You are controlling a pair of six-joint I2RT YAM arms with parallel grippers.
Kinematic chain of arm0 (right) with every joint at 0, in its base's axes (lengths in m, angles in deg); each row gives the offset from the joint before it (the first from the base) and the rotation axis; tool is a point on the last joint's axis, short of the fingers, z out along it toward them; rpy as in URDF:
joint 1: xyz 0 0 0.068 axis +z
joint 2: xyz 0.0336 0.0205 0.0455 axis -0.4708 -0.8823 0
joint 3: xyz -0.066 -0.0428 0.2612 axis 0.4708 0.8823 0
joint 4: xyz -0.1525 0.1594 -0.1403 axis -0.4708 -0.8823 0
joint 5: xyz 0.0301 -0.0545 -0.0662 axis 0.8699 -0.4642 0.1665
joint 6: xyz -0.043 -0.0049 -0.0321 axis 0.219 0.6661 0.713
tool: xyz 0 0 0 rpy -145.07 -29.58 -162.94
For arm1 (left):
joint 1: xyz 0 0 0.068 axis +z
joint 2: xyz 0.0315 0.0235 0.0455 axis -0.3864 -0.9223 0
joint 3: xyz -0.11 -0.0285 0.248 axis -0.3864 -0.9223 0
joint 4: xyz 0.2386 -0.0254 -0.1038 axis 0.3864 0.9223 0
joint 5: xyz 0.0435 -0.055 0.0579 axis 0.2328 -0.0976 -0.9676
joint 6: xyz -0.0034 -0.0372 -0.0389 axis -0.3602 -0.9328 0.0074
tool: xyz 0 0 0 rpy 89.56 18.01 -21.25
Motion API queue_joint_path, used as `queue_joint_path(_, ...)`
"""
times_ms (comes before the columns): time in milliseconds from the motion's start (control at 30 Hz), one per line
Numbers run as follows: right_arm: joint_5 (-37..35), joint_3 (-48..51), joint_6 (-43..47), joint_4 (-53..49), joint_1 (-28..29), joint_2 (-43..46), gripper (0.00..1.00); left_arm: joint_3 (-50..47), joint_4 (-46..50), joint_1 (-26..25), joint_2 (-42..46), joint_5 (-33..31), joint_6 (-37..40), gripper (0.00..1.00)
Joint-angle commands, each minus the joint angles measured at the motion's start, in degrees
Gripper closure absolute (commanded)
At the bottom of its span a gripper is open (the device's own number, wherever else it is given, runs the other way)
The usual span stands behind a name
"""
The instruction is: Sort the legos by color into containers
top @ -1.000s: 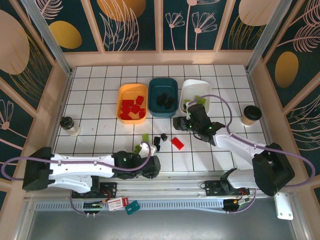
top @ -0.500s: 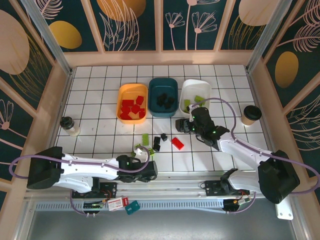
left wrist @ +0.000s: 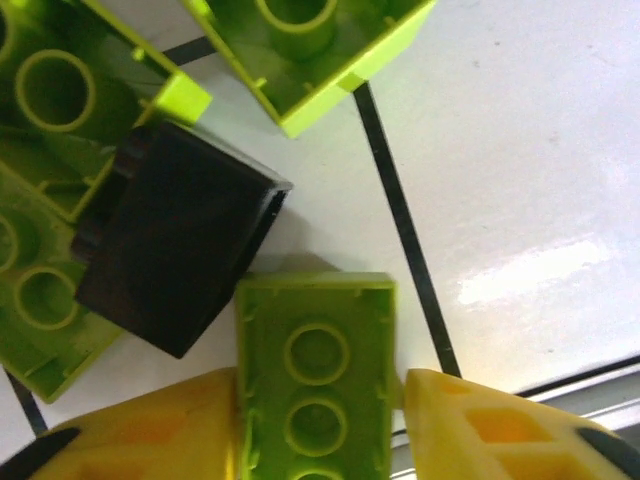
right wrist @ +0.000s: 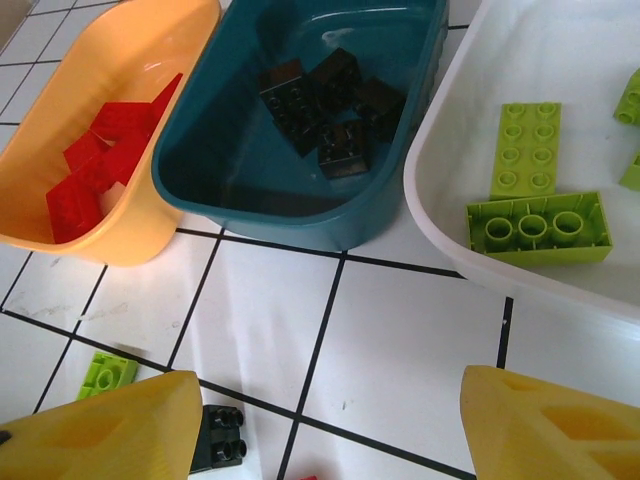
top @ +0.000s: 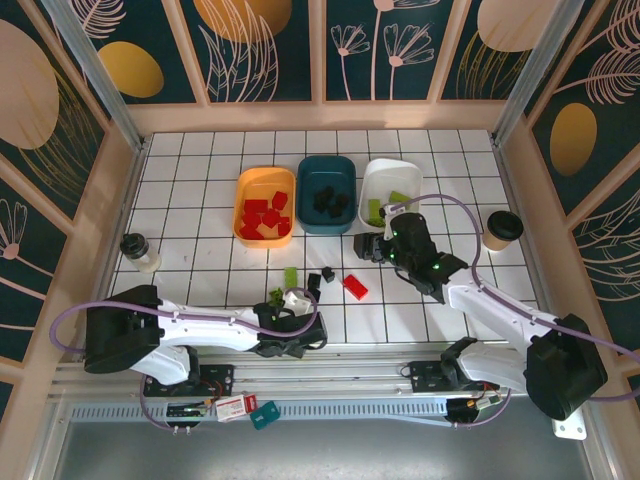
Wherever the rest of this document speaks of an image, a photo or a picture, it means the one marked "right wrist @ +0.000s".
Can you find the black lego brick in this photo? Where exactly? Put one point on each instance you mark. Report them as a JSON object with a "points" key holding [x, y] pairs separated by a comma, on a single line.
{"points": [[222, 440], [335, 75], [380, 107], [345, 150], [287, 100]]}

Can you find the orange plastic container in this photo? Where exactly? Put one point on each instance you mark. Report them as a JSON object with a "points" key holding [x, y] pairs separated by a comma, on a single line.
{"points": [[75, 75]]}

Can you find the teal plastic container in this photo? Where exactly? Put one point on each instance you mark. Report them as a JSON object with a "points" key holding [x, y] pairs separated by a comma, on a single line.
{"points": [[225, 150]]}

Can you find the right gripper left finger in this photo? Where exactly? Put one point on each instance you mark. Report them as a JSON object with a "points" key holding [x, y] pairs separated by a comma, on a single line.
{"points": [[100, 435]]}

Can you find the small green lego brick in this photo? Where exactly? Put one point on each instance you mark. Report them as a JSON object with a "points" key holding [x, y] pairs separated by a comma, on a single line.
{"points": [[107, 375]]}

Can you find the white plastic container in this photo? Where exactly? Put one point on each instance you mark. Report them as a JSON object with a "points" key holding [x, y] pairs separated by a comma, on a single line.
{"points": [[450, 125]]}

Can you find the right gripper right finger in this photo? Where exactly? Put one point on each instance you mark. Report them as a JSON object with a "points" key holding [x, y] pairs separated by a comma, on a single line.
{"points": [[550, 435]]}

